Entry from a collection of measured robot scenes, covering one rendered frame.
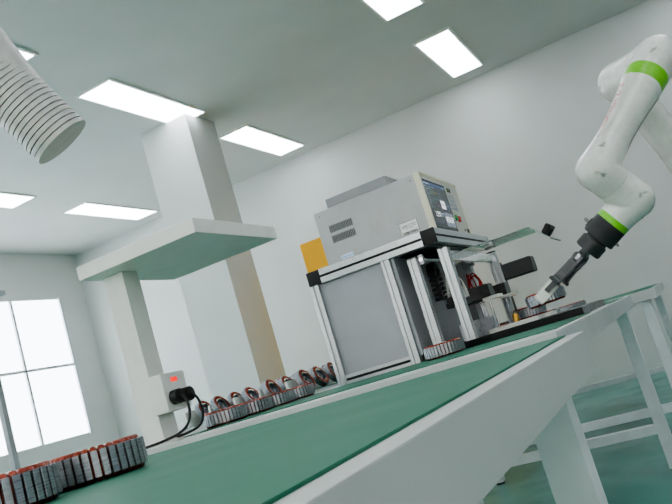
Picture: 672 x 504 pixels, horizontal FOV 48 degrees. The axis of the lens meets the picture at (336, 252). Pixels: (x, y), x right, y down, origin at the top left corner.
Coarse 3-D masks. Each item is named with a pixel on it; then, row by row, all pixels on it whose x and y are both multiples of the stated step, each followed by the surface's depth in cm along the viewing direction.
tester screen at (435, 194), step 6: (426, 186) 240; (432, 186) 247; (438, 186) 254; (426, 192) 238; (432, 192) 244; (438, 192) 251; (444, 192) 258; (432, 198) 242; (438, 198) 248; (444, 198) 256; (432, 204) 239; (438, 204) 246; (432, 210) 237; (438, 210) 243; (444, 210) 250; (444, 216) 247; (456, 228) 256
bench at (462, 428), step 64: (448, 384) 64; (512, 384) 54; (576, 384) 78; (192, 448) 94; (256, 448) 56; (320, 448) 40; (384, 448) 33; (448, 448) 38; (512, 448) 49; (576, 448) 88
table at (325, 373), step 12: (300, 372) 355; (312, 372) 367; (324, 372) 374; (264, 384) 353; (276, 384) 359; (300, 384) 352; (324, 384) 367; (336, 384) 357; (216, 396) 368; (228, 396) 380; (252, 396) 366; (204, 408) 379; (216, 408) 363; (192, 432) 366
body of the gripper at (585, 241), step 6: (582, 234) 206; (582, 240) 204; (588, 240) 202; (594, 240) 202; (582, 246) 203; (588, 246) 202; (594, 246) 202; (600, 246) 202; (582, 252) 203; (588, 252) 202; (594, 252) 202; (600, 252) 203
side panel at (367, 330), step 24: (384, 264) 226; (312, 288) 236; (336, 288) 234; (360, 288) 231; (384, 288) 227; (336, 312) 234; (360, 312) 230; (384, 312) 227; (336, 336) 233; (360, 336) 230; (384, 336) 227; (408, 336) 223; (336, 360) 233; (360, 360) 230; (384, 360) 227; (408, 360) 222
